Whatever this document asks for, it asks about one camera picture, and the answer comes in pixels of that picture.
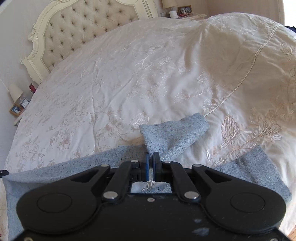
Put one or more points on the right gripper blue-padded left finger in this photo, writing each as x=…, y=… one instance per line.
x=110, y=185

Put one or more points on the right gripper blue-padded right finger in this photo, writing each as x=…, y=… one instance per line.
x=190, y=184

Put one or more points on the grey knit pants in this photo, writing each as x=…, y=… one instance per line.
x=169, y=139

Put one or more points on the cream left nightstand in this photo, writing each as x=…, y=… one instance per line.
x=18, y=119

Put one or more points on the cream embroidered bedspread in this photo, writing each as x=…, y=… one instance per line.
x=236, y=70

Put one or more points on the small silver clock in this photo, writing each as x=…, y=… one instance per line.
x=24, y=103

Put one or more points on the red box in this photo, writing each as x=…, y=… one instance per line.
x=32, y=88

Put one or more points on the left bedside lamp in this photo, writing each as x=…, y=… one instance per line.
x=15, y=92

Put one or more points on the bedside lamp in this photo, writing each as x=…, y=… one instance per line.
x=169, y=5
x=15, y=92

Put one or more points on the cream tufted headboard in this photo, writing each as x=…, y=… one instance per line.
x=65, y=26

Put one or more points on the white cup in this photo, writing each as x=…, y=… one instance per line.
x=173, y=14

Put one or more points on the right bedside lamp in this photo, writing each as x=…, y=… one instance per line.
x=169, y=5

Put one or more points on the wooden photo frame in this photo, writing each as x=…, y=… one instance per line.
x=16, y=109

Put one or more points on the right photo frame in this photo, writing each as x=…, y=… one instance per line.
x=185, y=10

